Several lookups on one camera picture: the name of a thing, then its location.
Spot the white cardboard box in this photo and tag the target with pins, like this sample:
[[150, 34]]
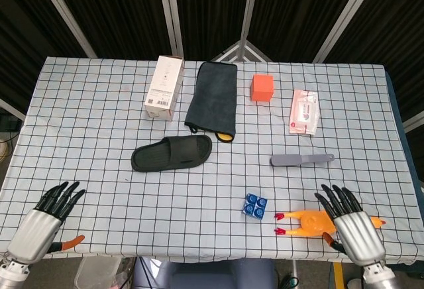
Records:
[[164, 87]]

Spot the clear plastic container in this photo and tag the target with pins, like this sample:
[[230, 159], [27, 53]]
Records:
[[99, 274]]

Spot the yellow rubber chicken toy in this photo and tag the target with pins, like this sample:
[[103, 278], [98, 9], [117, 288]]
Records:
[[308, 222]]

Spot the dark blue table skirt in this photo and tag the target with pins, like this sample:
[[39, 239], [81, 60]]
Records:
[[395, 103]]

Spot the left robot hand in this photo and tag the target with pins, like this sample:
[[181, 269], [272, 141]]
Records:
[[39, 229]]

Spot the black folding screen white frames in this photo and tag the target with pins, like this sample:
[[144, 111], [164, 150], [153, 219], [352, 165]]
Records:
[[132, 4]]

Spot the white metal screen foot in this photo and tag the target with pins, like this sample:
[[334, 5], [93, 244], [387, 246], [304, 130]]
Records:
[[228, 50]]

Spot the dark grey folded towel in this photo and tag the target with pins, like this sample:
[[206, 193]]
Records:
[[212, 96]]

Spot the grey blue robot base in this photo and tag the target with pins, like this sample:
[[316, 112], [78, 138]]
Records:
[[215, 275]]

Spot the checkered tablecloth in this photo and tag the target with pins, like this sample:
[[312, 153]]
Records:
[[99, 120]]

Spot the grey tool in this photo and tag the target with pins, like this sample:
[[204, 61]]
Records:
[[288, 160]]

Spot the pink white wipes packet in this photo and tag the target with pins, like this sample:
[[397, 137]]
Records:
[[304, 113]]

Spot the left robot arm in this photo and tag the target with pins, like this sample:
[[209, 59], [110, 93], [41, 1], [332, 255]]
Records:
[[10, 274]]

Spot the blue building block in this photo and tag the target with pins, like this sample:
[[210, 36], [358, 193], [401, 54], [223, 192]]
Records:
[[254, 206]]

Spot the black rubber slipper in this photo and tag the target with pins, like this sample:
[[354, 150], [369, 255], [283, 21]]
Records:
[[149, 159]]

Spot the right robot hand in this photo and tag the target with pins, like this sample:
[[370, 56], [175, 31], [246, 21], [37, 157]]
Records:
[[357, 236]]

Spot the orange cube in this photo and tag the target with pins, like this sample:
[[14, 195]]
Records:
[[261, 88]]

